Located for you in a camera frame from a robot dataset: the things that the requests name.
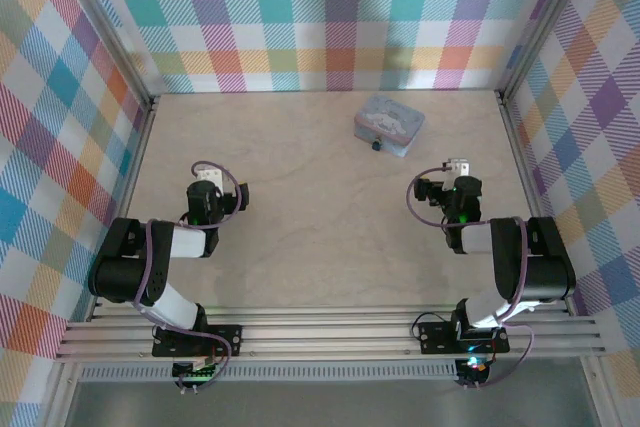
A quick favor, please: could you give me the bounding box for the blue lit circuit board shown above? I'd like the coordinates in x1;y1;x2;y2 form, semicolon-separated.
457;356;489;384

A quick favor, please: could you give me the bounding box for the grey metal panel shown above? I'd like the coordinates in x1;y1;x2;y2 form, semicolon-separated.
64;380;601;427

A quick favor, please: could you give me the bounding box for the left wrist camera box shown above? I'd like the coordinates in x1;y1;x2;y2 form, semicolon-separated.
196;168;225;193

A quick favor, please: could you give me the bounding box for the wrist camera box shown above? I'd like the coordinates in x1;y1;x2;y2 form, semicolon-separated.
196;168;225;193
442;157;474;178

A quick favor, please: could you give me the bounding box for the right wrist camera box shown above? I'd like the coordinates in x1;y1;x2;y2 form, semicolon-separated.
442;157;474;178

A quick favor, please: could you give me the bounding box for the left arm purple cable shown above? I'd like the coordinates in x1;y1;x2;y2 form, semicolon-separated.
132;160;250;393

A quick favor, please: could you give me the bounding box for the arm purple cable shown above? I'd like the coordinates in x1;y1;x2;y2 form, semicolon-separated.
405;166;535;391
132;160;250;393

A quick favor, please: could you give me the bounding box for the left aluminium side rail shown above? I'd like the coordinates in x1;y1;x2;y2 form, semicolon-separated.
87;94;161;323

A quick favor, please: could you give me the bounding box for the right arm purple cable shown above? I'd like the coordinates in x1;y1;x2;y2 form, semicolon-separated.
405;166;535;391

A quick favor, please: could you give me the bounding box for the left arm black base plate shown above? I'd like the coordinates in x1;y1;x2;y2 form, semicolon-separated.
152;324;244;358

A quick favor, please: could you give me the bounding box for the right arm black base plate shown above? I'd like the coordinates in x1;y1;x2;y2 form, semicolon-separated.
417;321;511;354

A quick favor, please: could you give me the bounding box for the narrow aluminium rail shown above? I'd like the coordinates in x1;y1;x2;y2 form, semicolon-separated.
87;304;574;322

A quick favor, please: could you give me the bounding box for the wide aluminium base rail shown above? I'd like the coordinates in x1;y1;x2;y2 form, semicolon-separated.
54;320;606;361

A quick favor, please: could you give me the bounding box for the right aluminium frame post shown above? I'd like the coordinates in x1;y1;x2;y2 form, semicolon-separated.
497;0;599;106

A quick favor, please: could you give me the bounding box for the aluminium frame post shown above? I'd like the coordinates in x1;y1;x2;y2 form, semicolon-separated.
49;0;161;113
497;0;599;106

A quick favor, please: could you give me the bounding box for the slotted grey cable duct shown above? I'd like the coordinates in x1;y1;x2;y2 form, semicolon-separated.
79;365;459;382

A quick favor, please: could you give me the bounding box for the left aluminium frame post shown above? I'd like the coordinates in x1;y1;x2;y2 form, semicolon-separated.
49;0;161;113

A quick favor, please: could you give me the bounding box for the aluminium frame leg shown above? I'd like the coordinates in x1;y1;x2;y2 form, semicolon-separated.
47;361;84;427
579;359;619;427

